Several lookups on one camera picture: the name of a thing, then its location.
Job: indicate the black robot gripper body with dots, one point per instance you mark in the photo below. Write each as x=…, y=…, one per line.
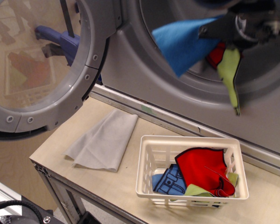
x=246, y=24

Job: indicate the green cloth with black trim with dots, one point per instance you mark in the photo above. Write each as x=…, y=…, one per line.
x=227, y=70

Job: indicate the blue cloth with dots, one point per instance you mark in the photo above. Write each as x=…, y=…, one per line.
x=180, y=44

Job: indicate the black robot base bottom left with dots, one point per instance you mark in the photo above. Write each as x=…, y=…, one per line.
x=24, y=212

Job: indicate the grey laundry machine body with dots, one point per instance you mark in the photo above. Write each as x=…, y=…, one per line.
x=135, y=75

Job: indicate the white plastic laundry basket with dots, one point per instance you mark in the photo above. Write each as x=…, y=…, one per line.
x=157, y=153

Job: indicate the round grey machine door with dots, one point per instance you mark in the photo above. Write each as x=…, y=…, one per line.
x=51, y=55

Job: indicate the red cloth with black trim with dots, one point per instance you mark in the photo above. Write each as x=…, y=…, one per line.
x=202, y=166

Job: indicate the olive green cloth in basket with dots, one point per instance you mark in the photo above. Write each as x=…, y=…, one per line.
x=226, y=188

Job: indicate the small blue jeans garment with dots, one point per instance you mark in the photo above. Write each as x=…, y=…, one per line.
x=170, y=182

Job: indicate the grey cloth on table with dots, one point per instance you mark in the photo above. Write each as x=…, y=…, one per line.
x=103, y=146

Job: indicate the aluminium table frame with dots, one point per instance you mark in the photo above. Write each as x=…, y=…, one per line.
x=69, y=199

